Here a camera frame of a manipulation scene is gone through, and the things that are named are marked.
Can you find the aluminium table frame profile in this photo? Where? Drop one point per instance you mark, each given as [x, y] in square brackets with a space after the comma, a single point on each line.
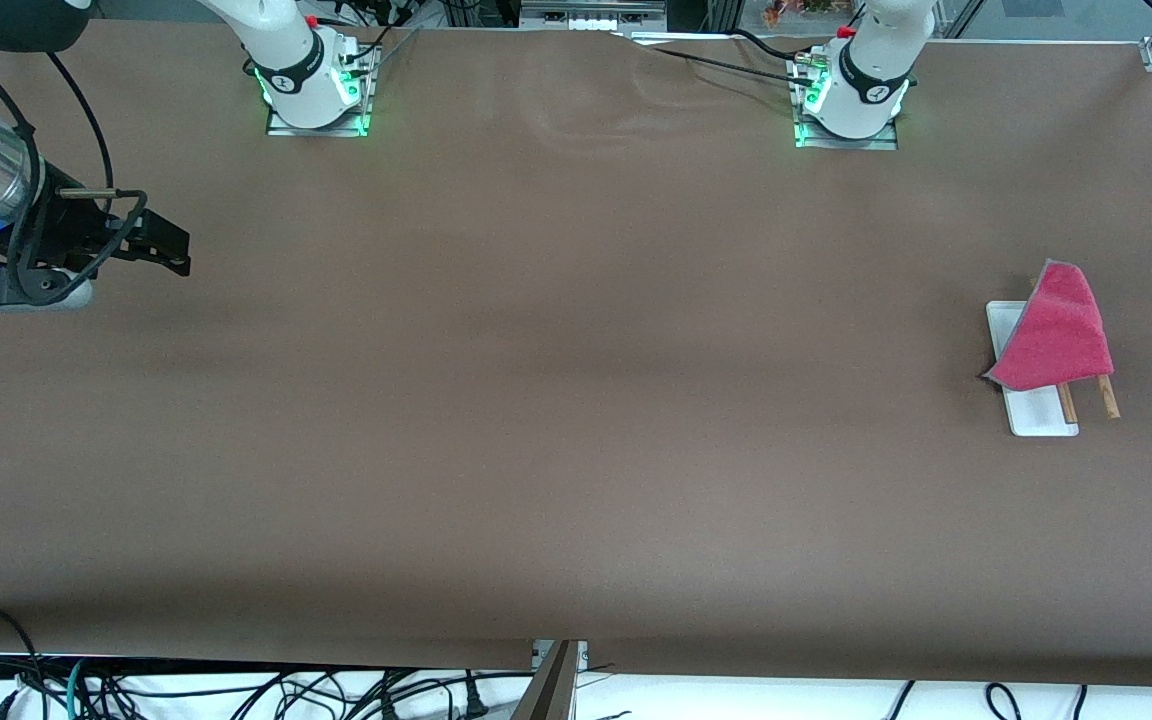
[551, 690]

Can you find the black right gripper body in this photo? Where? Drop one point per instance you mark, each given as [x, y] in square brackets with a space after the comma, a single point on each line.
[58, 235]

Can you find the white power strip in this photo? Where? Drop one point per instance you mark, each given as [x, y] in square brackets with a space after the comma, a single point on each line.
[591, 22]

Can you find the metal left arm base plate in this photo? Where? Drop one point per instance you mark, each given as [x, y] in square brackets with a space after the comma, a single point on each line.
[886, 140]

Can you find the brown table cover sheet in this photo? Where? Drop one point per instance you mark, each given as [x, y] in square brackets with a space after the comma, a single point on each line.
[576, 450]

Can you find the white rack with wooden bars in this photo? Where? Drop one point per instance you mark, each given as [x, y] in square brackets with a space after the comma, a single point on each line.
[1036, 415]

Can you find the black power plug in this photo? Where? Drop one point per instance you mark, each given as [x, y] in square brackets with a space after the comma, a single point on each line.
[474, 700]

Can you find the pink and grey towel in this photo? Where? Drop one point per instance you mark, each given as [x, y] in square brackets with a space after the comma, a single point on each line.
[1056, 335]

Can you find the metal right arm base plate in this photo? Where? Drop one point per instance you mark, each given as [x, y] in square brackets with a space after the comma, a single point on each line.
[356, 122]

